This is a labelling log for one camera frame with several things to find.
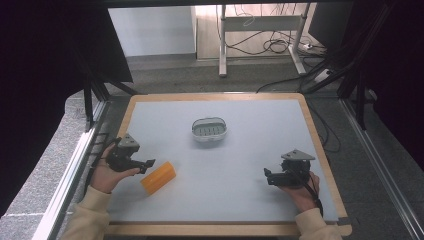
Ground aluminium frame rail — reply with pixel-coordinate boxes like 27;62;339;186
339;98;424;240
31;99;113;240

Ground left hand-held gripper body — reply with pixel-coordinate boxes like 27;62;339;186
105;133;147;173

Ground orange soap bar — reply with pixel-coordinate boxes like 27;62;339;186
139;160;177;196

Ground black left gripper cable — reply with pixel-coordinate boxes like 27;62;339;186
84;138;122;194

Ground white soap dish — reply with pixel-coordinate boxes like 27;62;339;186
190;116;229;143

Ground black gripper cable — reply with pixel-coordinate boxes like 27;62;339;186
293;168;325;218
84;138;122;194

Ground person's left hand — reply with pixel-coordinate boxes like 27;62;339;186
90;143;141;195

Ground white board panel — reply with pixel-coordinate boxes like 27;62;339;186
107;5;198;58

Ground black floor cables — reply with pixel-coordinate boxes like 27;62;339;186
214;3;344;154

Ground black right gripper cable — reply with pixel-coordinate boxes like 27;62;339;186
293;168;325;218

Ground white metal desk frame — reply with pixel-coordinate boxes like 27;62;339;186
217;3;312;78

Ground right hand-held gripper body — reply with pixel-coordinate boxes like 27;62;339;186
268;148;316;188

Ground white power strip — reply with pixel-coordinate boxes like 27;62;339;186
312;67;335;84

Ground black metal stand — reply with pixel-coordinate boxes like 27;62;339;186
301;0;398;131
71;46;139;133

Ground person's right hand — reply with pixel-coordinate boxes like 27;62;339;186
279;171;321;214

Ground black curtain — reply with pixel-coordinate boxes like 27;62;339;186
308;0;424;171
0;0;134;218

